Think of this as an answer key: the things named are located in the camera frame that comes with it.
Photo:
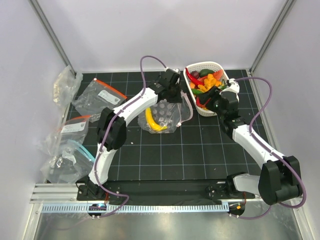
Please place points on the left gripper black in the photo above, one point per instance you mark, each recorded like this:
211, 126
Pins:
178, 99

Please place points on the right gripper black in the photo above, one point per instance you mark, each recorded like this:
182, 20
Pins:
214, 93

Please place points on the clear pink-dotted zip bag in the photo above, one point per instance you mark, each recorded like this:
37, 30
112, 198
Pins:
168, 114

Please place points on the yellow toy banana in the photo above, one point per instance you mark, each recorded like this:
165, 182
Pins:
151, 122

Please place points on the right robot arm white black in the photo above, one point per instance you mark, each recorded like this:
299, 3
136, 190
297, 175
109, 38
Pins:
280, 176

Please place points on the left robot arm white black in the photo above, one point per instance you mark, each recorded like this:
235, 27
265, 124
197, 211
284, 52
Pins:
112, 126

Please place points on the orange-zip bag upper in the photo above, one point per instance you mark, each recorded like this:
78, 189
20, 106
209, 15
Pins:
96, 97

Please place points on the orange-zip bag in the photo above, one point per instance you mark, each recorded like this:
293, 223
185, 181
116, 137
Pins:
74, 130
96, 97

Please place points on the orange-zip bag lower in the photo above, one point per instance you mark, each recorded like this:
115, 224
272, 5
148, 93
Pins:
74, 130

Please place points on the blue-zip clear bag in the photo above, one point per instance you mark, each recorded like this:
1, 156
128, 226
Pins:
69, 166

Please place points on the red toy chili pepper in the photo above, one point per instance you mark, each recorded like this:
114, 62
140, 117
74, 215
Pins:
192, 78

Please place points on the white perforated plastic basket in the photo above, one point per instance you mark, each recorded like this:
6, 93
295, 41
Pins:
204, 68

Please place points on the orange toy bell pepper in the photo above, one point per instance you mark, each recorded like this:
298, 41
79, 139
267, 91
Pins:
207, 82

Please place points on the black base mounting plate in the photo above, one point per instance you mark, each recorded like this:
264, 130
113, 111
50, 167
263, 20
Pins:
193, 192

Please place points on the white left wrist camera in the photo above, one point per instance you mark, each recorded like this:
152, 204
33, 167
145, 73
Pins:
176, 70

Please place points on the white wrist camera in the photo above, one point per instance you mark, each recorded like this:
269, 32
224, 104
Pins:
232, 86
176, 70

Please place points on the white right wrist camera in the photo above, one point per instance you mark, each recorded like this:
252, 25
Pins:
232, 86

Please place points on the crumpled clear bag at wall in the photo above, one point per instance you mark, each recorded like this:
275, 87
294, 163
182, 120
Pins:
66, 86

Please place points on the perforated aluminium rail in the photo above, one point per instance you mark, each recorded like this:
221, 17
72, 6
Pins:
92, 208

